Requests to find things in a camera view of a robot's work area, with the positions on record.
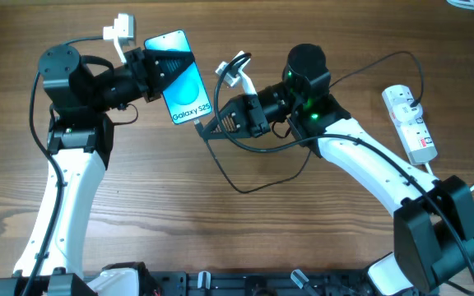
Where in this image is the blue Galaxy smartphone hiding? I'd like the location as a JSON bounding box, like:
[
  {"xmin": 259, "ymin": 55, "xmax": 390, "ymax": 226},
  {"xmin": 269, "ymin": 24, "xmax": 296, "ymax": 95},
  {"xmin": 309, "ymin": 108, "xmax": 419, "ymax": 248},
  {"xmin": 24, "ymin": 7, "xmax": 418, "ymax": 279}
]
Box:
[{"xmin": 144, "ymin": 30, "xmax": 212, "ymax": 124}]

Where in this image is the black USB charger cable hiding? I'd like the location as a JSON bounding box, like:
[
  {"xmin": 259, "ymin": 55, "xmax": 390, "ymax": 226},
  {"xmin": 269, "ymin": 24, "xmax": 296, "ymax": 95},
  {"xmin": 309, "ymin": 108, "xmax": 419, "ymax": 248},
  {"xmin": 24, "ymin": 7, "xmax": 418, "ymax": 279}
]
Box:
[{"xmin": 193, "ymin": 50, "xmax": 426, "ymax": 194}]

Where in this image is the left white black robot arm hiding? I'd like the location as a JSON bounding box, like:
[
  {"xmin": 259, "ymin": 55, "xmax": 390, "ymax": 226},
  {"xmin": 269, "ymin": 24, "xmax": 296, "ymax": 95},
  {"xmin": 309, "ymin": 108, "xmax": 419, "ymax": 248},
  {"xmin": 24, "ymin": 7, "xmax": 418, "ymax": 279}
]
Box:
[{"xmin": 0, "ymin": 44, "xmax": 195, "ymax": 295}]

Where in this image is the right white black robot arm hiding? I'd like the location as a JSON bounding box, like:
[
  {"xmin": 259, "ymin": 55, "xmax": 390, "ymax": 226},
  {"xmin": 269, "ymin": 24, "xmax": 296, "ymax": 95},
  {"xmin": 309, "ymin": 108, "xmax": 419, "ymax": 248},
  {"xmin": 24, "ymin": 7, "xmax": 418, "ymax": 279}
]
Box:
[{"xmin": 200, "ymin": 44, "xmax": 474, "ymax": 295}]

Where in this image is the white charger plug adapter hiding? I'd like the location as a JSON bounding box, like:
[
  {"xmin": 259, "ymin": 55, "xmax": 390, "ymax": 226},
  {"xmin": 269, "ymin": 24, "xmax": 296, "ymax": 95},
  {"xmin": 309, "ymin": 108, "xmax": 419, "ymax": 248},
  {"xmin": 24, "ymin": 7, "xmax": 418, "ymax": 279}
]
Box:
[{"xmin": 389, "ymin": 103, "xmax": 423, "ymax": 126}]

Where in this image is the white power strip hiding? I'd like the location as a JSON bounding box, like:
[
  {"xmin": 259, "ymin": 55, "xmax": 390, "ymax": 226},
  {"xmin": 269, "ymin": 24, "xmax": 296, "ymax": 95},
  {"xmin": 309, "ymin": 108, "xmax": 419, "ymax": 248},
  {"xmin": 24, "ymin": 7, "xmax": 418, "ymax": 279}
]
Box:
[{"xmin": 382, "ymin": 85, "xmax": 438, "ymax": 165}]

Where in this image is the black mounting rail base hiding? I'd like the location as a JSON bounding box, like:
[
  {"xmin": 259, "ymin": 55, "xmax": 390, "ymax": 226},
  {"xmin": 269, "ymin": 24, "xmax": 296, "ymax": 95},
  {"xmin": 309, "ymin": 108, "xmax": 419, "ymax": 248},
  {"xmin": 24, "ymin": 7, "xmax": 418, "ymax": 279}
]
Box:
[{"xmin": 151, "ymin": 270, "xmax": 380, "ymax": 296}]

